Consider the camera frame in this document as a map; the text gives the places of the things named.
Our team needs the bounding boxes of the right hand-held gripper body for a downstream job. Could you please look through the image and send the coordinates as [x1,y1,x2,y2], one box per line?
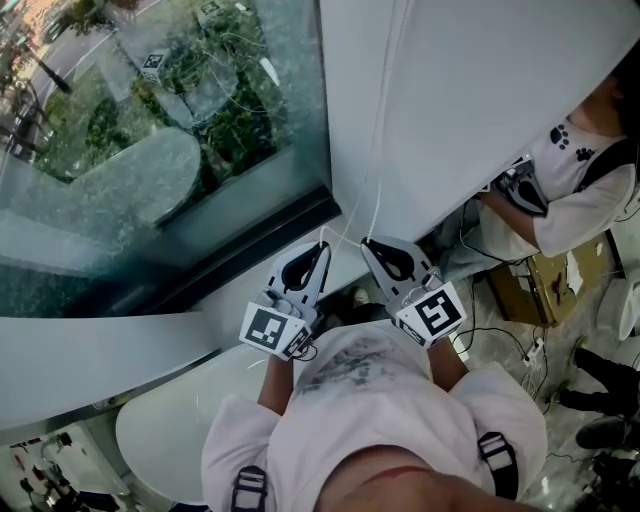
[387,267,469,350]

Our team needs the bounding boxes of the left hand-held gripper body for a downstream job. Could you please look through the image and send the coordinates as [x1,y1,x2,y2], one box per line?
[238,288,321,362]

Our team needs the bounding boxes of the white roller blind bead cord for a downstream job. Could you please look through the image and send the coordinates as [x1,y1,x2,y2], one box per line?
[318,0,416,249]

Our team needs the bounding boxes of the person's right forearm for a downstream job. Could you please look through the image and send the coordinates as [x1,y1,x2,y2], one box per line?
[424,337,471,399]

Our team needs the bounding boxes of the person's left forearm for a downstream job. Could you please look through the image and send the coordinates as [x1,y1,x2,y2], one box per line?
[256,355,303,417]

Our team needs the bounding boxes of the white window sill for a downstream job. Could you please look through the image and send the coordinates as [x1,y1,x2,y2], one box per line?
[0,279,331,432]

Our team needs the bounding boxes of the person's dark trousers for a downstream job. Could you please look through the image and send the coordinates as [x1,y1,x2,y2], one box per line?
[317,292,397,329]

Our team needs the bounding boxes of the person's white t-shirt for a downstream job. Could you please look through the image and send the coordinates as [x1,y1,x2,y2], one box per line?
[199,319,550,512]

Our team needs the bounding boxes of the white power strip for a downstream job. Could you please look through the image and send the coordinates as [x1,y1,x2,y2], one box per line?
[523,338,547,372]

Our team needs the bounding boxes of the brown cardboard box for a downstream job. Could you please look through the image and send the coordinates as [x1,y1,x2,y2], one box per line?
[485,233,624,330]

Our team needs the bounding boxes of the white round table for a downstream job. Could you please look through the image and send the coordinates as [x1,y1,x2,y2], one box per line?
[114,343,284,507]

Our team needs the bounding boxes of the black floor cable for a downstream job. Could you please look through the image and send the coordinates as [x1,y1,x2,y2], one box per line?
[451,325,532,362]

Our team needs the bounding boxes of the black backpack strap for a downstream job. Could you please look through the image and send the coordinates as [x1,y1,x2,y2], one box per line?
[477,431,520,501]
[230,464,272,512]

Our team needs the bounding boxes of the glass window with dark frame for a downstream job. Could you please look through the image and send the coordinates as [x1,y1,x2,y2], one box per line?
[0,0,344,319]

